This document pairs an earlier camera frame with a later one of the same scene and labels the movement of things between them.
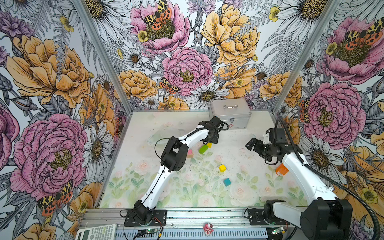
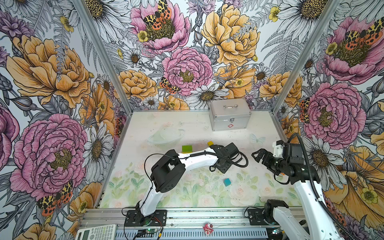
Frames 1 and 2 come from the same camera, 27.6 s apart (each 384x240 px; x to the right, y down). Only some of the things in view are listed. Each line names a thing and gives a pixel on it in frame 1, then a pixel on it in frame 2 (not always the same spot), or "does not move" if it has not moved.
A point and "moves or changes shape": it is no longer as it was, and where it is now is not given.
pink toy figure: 208,229 does not move
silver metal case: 234,112 does not move
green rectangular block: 203,149 moves or changes shape
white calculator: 107,232 does not move
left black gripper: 214,139 → 224,169
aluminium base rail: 188,219 does not move
